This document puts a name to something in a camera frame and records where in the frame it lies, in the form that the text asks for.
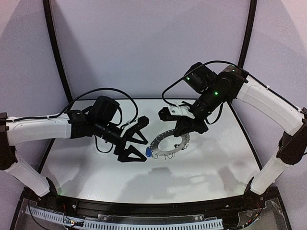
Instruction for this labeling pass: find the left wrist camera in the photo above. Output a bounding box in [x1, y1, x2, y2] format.
[120, 116, 149, 138]

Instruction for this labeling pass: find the blue key tag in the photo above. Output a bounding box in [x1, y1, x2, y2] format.
[145, 147, 153, 158]

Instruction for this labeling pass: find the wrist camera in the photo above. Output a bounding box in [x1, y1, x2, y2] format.
[158, 102, 195, 121]
[120, 116, 149, 138]

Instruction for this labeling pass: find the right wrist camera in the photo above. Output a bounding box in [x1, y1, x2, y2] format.
[158, 102, 195, 121]

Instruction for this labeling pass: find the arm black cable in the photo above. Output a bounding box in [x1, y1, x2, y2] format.
[162, 60, 307, 154]
[7, 88, 139, 153]

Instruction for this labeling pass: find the black frame post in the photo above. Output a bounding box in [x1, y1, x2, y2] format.
[42, 0, 73, 103]
[238, 0, 257, 68]

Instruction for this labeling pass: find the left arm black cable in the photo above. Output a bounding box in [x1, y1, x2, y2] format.
[7, 88, 139, 153]

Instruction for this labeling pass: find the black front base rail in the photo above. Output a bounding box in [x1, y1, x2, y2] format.
[20, 189, 286, 222]

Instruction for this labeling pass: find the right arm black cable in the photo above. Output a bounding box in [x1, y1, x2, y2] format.
[162, 60, 307, 154]

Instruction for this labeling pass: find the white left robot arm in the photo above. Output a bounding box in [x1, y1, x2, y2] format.
[0, 96, 149, 198]

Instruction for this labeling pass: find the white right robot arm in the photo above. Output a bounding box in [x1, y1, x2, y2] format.
[169, 62, 307, 195]

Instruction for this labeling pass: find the perforated metal key ring disc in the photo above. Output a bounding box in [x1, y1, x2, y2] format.
[149, 129, 190, 159]

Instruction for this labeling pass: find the left black frame post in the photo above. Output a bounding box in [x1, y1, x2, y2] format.
[42, 0, 73, 103]

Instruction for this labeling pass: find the white slotted cable duct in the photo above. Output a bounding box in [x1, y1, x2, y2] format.
[24, 207, 224, 230]

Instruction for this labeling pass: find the right black frame post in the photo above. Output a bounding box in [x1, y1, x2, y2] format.
[238, 0, 257, 68]

